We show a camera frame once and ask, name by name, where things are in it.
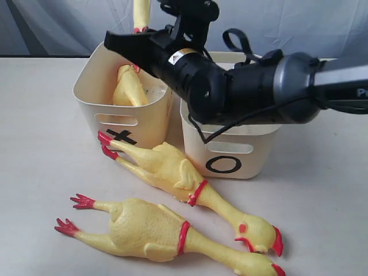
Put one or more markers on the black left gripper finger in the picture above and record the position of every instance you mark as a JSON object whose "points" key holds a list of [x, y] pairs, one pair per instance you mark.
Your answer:
{"points": [[138, 48]]}

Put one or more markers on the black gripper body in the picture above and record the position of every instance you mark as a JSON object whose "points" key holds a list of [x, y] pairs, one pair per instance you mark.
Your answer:
{"points": [[199, 81]]}

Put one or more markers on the headless rubber chicken body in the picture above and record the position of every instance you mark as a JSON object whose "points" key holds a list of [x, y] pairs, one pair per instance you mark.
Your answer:
{"points": [[129, 90]]}

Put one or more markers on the large front rubber chicken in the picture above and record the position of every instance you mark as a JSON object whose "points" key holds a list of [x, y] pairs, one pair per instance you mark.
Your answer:
{"points": [[142, 229]]}

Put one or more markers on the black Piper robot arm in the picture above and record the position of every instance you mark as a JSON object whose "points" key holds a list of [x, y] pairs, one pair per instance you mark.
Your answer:
{"points": [[274, 89]]}

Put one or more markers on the cream bin marked X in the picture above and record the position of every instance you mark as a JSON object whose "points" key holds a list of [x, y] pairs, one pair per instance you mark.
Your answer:
{"points": [[144, 126]]}

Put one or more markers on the cream bin marked O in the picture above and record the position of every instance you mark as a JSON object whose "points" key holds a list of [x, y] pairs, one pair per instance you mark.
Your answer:
{"points": [[239, 153]]}

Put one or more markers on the grey backdrop curtain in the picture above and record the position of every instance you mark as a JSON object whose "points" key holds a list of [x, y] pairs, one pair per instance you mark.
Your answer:
{"points": [[322, 28]]}

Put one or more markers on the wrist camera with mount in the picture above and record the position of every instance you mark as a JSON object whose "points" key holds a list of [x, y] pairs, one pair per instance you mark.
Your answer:
{"points": [[192, 19]]}

